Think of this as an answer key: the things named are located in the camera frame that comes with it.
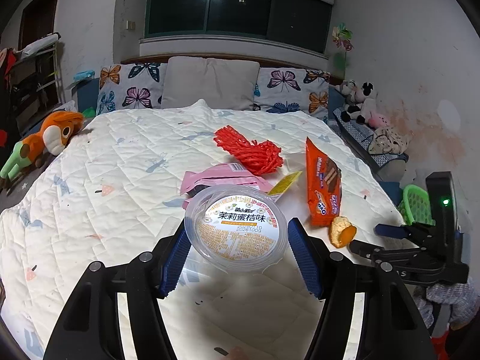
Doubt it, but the right butterfly pillow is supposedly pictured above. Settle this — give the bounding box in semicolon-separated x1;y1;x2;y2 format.
252;67;330;119

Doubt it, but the orange plush toy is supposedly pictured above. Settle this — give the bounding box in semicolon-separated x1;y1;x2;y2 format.
1;111;84;189

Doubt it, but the butterfly pillow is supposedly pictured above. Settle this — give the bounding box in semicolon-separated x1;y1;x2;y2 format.
252;67;330;119
96;63;167;116

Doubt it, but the blue patterned bench cushion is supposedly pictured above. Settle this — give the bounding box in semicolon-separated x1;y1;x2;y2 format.
333;107;408;172

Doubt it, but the red foam fruit net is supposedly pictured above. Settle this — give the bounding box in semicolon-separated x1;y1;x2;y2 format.
213;125;283;176

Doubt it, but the grey knit gloved hand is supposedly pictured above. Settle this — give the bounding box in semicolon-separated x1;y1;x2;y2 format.
412;277;479;329

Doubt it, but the orange wafer snack packet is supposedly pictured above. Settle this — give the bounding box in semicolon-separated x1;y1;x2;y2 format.
306;138;342;227

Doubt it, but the black white cow plush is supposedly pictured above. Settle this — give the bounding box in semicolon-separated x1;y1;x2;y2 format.
340;80;377;125

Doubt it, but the pink snack wrapper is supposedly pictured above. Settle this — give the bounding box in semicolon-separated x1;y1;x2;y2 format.
180;163;272;210

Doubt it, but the yellow small wrapper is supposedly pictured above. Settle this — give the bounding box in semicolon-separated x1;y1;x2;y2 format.
268;172;302;198

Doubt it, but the green plastic basket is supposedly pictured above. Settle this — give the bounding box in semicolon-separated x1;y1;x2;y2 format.
398;184;435;225

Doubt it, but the orange peel piece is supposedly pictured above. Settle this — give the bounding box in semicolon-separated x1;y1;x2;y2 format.
329;216;356;249

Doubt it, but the dark shelf rack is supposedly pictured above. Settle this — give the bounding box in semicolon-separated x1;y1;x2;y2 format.
1;33;62;135

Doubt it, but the dark window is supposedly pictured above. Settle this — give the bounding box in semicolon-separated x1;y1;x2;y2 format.
145;0;332;53

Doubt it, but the beige plain pillow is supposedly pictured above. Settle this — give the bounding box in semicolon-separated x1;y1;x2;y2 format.
161;56;260;111

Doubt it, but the left butterfly pillow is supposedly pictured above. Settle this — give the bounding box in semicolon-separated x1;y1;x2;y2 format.
96;63;167;116

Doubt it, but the clear plastic jelly cup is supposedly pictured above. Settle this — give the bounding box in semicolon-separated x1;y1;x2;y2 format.
184;184;288;274

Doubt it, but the spotted beige plush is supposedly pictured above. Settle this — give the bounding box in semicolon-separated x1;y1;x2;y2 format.
368;127;411;155

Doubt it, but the colourful paper pinwheel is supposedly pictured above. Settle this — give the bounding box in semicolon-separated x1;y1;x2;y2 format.
332;23;353;52

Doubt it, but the white quilted bed cover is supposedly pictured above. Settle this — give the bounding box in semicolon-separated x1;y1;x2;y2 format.
1;101;403;359

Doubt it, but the pink plush toy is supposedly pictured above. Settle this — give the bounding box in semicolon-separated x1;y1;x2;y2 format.
367;111;391;130

